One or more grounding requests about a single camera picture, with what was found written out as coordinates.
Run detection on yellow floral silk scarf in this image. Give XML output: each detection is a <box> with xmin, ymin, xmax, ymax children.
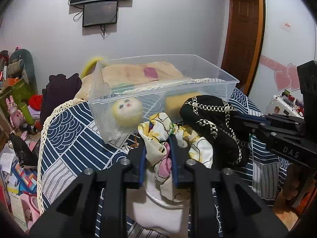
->
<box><xmin>137</xmin><ymin>112</ymin><xmax>213</xmax><ymax>208</ymax></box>

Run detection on white drawstring pouch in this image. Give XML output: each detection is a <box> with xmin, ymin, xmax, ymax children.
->
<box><xmin>126</xmin><ymin>169</ymin><xmax>190</xmax><ymax>237</ymax></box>

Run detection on black cap with white chains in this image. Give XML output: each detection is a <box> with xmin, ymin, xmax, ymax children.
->
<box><xmin>180</xmin><ymin>95</ymin><xmax>250</xmax><ymax>170</ymax></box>

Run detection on person's right hand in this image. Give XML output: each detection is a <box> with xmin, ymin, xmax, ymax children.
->
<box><xmin>283</xmin><ymin>163</ymin><xmax>315</xmax><ymax>200</ymax></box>

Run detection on white toy case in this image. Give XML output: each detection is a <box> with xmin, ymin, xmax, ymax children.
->
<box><xmin>265</xmin><ymin>89</ymin><xmax>304</xmax><ymax>118</ymax></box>

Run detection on yellow sponge block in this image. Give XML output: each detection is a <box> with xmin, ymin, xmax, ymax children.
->
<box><xmin>164</xmin><ymin>92</ymin><xmax>201</xmax><ymax>119</ymax></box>

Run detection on yellow round plush face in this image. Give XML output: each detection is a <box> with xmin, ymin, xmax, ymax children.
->
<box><xmin>111</xmin><ymin>98</ymin><xmax>143</xmax><ymax>127</ymax></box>

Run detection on navy wave pattern tablecloth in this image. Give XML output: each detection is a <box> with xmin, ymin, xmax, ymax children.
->
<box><xmin>36</xmin><ymin>87</ymin><xmax>290</xmax><ymax>238</ymax></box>

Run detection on clear plastic storage bin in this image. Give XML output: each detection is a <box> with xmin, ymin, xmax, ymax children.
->
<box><xmin>89</xmin><ymin>54</ymin><xmax>239</xmax><ymax>142</ymax></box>

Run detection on beige patchwork blanket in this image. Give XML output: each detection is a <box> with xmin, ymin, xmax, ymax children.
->
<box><xmin>75</xmin><ymin>61</ymin><xmax>185</xmax><ymax>100</ymax></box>

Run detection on dark purple garment pile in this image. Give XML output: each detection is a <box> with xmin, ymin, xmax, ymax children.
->
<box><xmin>40</xmin><ymin>73</ymin><xmax>82</xmax><ymax>125</ymax></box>

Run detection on yellow fuzzy hoop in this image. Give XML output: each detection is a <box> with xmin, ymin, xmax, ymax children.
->
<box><xmin>80</xmin><ymin>57</ymin><xmax>104</xmax><ymax>79</ymax></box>

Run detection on brown wooden door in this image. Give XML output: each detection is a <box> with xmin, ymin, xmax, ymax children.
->
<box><xmin>221</xmin><ymin>0</ymin><xmax>265</xmax><ymax>95</ymax></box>

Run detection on red knitted item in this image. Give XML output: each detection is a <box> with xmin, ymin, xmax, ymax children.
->
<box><xmin>28</xmin><ymin>95</ymin><xmax>43</xmax><ymax>111</ymax></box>

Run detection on pink bunny doll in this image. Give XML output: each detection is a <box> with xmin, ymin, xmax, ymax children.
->
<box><xmin>6</xmin><ymin>95</ymin><xmax>25</xmax><ymax>129</ymax></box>

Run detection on green cardboard box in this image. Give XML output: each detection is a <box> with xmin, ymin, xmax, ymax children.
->
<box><xmin>1</xmin><ymin>79</ymin><xmax>35</xmax><ymax>123</ymax></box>

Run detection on grey green dinosaur plush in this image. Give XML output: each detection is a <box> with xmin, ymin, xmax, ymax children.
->
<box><xmin>7</xmin><ymin>49</ymin><xmax>38</xmax><ymax>92</ymax></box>

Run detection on pink heart wall decoration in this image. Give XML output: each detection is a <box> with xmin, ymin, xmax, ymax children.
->
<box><xmin>260</xmin><ymin>55</ymin><xmax>300</xmax><ymax>91</ymax></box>

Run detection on small black wall monitor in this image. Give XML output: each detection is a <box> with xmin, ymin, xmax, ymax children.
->
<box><xmin>82</xmin><ymin>1</ymin><xmax>118</xmax><ymax>27</ymax></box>

